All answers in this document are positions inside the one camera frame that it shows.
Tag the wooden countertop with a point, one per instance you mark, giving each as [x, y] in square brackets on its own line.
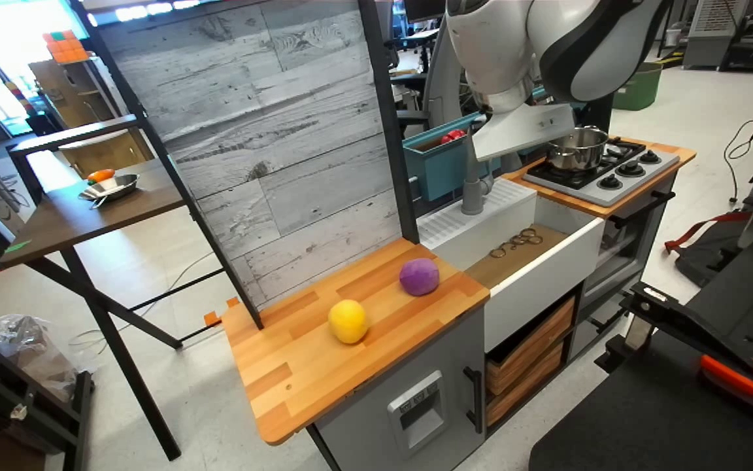
[308, 350]

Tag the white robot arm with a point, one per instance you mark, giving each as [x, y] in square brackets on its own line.
[561, 42]

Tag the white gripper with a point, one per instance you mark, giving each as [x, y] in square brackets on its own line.
[522, 132]

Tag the brown cardboard sheet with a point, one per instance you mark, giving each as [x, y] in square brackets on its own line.
[517, 253]

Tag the white toy sink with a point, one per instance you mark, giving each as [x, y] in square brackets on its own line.
[535, 276]

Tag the yellow ball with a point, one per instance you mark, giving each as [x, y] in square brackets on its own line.
[348, 322]

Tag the red items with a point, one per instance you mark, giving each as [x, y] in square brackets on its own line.
[453, 138]

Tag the grey wood backdrop panel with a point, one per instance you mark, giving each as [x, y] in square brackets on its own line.
[282, 139]

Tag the black frame post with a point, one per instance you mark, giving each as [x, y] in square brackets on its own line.
[390, 122]

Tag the wooden drawer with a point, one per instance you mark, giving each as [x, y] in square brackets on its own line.
[526, 384]
[535, 336]

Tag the grey toy kitchen cabinet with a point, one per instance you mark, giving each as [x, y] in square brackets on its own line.
[433, 394]

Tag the grey toy stove top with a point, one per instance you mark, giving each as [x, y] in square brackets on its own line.
[603, 178]

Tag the black platform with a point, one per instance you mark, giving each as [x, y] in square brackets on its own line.
[708, 420]

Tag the orange and white gadget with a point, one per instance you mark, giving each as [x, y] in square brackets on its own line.
[108, 187]

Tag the dark brown table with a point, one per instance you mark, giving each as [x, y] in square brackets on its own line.
[80, 213]

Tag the teal bin with red items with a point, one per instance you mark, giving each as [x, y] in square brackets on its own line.
[437, 165]

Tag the green bucket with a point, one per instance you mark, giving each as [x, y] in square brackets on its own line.
[639, 91]

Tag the orange box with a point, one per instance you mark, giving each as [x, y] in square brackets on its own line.
[66, 45]

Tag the purple ball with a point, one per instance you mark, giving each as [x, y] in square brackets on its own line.
[419, 276]

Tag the clear plastic bag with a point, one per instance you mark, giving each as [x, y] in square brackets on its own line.
[32, 350]

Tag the steel pot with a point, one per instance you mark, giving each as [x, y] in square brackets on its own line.
[576, 149]

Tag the grey tall office chair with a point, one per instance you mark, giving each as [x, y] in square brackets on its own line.
[435, 83]

